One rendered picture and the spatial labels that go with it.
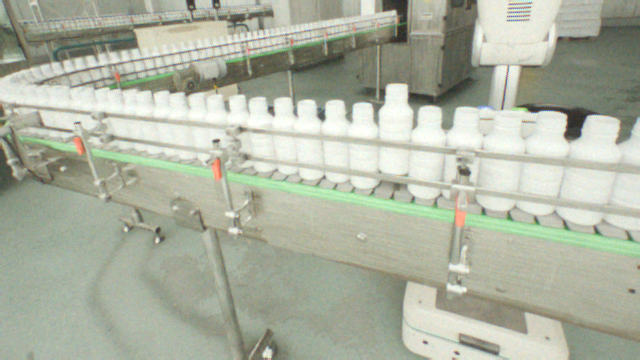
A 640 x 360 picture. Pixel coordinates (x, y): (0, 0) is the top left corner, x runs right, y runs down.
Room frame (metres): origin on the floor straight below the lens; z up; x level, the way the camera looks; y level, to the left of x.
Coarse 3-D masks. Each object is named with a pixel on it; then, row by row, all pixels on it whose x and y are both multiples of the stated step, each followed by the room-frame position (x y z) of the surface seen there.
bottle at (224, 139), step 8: (208, 96) 0.71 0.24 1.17; (216, 96) 0.72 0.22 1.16; (208, 104) 0.70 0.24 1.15; (216, 104) 0.69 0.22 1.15; (224, 104) 0.71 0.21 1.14; (208, 112) 0.70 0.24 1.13; (216, 112) 0.69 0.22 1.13; (224, 112) 0.70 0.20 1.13; (208, 120) 0.68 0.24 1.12; (216, 120) 0.68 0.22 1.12; (224, 120) 0.69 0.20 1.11; (208, 128) 0.69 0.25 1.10; (216, 136) 0.68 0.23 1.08; (224, 136) 0.68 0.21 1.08; (224, 144) 0.68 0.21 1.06
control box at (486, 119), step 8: (480, 112) 0.59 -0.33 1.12; (488, 112) 0.59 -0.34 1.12; (520, 112) 0.58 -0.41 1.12; (528, 112) 0.58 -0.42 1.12; (480, 120) 0.59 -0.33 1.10; (488, 120) 0.58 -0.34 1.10; (528, 120) 0.56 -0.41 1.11; (480, 128) 0.58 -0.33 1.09; (488, 128) 0.58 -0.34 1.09; (528, 128) 0.55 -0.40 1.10
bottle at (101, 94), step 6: (96, 90) 0.89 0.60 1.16; (102, 90) 0.90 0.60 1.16; (108, 90) 0.89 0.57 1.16; (102, 96) 0.87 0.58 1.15; (102, 102) 0.87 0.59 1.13; (108, 102) 0.87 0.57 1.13; (96, 108) 0.86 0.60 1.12; (102, 108) 0.86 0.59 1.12; (102, 120) 0.86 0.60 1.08; (108, 120) 0.86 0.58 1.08; (108, 126) 0.86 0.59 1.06; (108, 132) 0.86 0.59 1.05; (108, 144) 0.86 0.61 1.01; (114, 144) 0.86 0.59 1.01
